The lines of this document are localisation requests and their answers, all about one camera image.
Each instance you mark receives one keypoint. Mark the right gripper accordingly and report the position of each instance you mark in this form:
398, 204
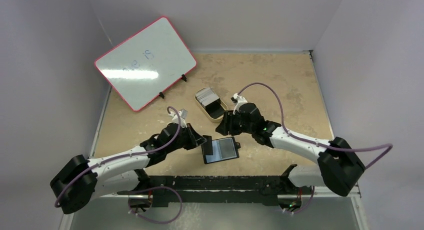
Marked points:
228, 121

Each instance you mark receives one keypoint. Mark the dark credit card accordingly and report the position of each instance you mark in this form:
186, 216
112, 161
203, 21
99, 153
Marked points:
227, 148
207, 147

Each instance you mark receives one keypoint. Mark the stack of credit cards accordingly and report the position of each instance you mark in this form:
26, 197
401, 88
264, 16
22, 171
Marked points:
206, 96

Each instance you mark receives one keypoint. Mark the black leather card holder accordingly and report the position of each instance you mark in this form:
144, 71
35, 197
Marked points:
217, 150

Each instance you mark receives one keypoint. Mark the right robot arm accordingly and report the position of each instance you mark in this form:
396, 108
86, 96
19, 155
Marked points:
337, 167

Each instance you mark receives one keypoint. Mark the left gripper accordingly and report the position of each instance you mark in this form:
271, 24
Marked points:
194, 139

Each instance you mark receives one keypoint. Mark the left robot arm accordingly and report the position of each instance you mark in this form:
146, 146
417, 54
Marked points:
84, 179

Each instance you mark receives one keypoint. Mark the pink framed whiteboard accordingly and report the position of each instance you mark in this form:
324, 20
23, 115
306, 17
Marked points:
146, 64

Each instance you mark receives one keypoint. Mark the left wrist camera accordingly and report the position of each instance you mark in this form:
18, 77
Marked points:
179, 115

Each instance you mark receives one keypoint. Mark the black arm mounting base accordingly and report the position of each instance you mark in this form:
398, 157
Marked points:
215, 188

